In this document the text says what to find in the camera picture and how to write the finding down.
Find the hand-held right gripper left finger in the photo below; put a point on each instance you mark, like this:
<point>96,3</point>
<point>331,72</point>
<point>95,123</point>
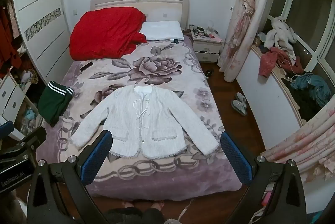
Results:
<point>98,158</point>

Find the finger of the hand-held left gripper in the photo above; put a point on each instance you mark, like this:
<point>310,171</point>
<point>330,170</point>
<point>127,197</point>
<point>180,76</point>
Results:
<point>31,139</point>
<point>5,130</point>

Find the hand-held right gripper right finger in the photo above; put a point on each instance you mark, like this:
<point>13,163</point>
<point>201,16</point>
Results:
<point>235,158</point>

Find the white knit jacket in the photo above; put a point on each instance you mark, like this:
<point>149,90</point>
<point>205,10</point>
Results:
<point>157,114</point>

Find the red hanging clothes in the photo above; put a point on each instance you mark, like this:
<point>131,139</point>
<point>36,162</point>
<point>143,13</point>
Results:
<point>6,41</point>

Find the white drawer cabinet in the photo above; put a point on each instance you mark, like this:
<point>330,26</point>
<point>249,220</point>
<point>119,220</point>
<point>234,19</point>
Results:
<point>10,98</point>

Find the green pants with white stripes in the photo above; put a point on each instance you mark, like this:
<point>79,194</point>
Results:
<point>53,103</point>

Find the grey slipper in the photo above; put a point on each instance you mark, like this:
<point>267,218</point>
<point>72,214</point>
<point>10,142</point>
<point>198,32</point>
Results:
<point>238,108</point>
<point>241,97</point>

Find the person's left foot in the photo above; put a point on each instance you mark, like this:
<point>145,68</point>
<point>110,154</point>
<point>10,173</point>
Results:
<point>127,205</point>

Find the person's foot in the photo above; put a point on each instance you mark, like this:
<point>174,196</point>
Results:
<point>127,205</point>
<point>157,205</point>

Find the person's dark trousers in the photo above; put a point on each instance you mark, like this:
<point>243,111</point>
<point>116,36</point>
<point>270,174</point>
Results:
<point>130,216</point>

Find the white window bench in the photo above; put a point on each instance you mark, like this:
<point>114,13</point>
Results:
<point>267,98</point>

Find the person's right foot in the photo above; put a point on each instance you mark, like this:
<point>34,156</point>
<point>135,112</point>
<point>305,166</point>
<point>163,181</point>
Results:
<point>157,205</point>

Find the loose pink floral curtain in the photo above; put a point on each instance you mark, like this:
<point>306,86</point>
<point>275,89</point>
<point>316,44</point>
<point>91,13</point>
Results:
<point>308,140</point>

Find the black garment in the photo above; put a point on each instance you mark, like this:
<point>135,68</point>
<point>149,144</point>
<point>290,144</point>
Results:
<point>306,106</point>

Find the black shoe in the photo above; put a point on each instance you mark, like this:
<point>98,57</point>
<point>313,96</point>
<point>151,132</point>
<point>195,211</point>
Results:
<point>208,73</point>

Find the red garment on windowsill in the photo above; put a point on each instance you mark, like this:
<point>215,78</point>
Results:
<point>269,60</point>

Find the teal garment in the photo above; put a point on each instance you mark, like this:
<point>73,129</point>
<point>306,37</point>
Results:
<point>314,85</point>

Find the white nightstand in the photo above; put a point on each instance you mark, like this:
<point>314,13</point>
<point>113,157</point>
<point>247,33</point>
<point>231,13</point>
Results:
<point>206,47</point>

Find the white wardrobe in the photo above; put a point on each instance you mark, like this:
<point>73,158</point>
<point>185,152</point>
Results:
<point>39,17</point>

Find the red quilt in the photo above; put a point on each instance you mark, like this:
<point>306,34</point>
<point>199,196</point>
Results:
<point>104,33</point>

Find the small items on nightstand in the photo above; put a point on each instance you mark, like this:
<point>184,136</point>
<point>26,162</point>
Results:
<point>202,30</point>

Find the white fluffy garment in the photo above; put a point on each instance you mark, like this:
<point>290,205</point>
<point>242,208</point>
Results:
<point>280,33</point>

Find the tied pink floral curtain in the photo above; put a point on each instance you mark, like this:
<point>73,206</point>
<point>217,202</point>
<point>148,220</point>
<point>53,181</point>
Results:
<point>246,17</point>

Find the white pillow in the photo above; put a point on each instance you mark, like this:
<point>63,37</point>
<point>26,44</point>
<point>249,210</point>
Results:
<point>162,30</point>

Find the beige bed headboard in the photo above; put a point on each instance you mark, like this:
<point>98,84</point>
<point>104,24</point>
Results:
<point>162,4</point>

